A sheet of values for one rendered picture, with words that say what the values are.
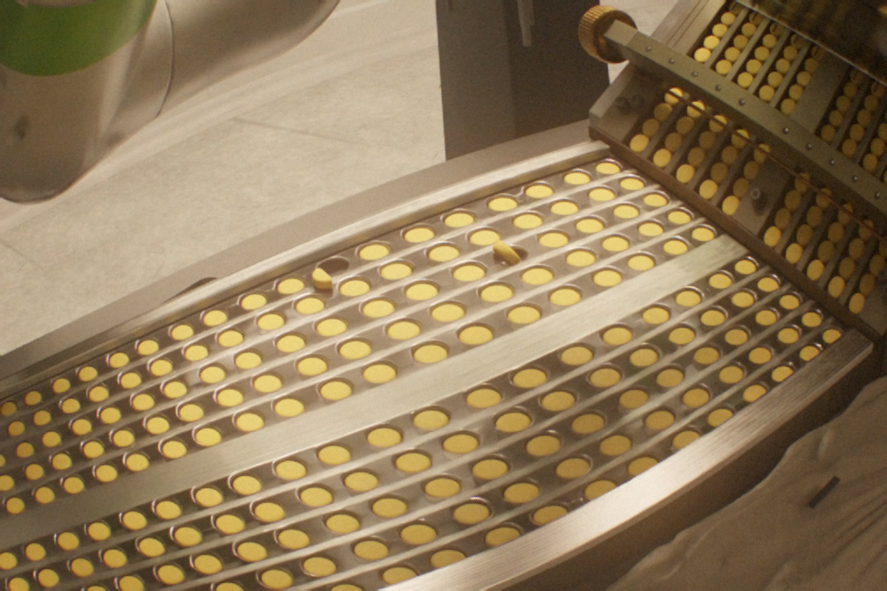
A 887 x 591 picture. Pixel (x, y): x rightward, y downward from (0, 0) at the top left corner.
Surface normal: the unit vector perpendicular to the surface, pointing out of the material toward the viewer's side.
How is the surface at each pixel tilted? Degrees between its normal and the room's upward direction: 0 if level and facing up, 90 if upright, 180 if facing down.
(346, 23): 90
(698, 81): 38
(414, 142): 0
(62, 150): 120
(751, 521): 9
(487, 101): 90
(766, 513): 14
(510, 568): 0
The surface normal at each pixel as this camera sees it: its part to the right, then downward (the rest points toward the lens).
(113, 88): 0.81, 0.58
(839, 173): -0.56, -0.46
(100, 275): -0.06, -0.85
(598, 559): 0.55, 0.42
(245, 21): 0.73, 0.43
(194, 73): 0.72, 0.61
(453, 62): -0.82, 0.34
